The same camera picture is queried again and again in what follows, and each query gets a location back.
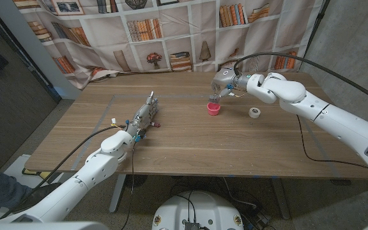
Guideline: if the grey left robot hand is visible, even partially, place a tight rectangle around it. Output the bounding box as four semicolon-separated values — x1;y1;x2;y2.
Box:
125;91;160;138

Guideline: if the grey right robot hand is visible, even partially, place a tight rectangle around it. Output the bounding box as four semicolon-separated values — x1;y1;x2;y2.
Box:
210;68;249;98

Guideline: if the small pink cup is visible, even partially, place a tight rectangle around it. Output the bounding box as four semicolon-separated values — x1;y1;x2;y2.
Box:
206;102;221;116

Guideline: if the printed bookshelf backdrop cloth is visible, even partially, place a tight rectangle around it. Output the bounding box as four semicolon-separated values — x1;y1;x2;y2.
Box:
11;0;325;90

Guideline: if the white table leg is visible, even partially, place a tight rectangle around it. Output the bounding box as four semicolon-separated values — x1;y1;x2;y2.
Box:
109;174;127;213

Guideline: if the black backdrop stand pole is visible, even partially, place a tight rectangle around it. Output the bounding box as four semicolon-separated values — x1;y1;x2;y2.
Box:
298;0;330;70

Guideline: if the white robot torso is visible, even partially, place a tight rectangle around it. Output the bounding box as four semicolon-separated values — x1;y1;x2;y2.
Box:
151;190;245;230

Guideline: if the grey table leg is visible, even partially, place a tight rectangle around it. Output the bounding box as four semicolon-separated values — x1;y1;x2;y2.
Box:
270;178;291;220

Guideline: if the black shoe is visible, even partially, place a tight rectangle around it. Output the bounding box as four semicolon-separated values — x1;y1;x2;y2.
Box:
13;181;63;214

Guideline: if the power strip on floor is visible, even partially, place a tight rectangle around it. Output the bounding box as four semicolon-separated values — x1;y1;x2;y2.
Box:
244;210;272;230

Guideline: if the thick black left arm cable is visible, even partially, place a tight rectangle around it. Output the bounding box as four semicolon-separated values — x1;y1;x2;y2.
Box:
0;125;127;223

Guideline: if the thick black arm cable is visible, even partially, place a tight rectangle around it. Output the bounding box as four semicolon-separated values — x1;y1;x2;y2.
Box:
0;125;127;223
233;52;368;108

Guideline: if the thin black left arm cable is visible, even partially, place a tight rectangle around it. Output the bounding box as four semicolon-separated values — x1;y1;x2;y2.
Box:
119;140;137;230

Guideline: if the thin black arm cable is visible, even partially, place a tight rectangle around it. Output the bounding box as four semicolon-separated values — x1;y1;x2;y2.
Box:
295;114;368;176
119;140;137;230

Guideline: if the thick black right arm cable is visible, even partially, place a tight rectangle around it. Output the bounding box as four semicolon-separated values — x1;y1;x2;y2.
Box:
233;52;368;108

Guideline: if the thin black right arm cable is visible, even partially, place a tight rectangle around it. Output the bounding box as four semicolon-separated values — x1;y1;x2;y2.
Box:
295;114;368;176

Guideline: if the white floor cable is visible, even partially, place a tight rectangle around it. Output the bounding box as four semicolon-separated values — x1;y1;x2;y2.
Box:
223;177;258;209

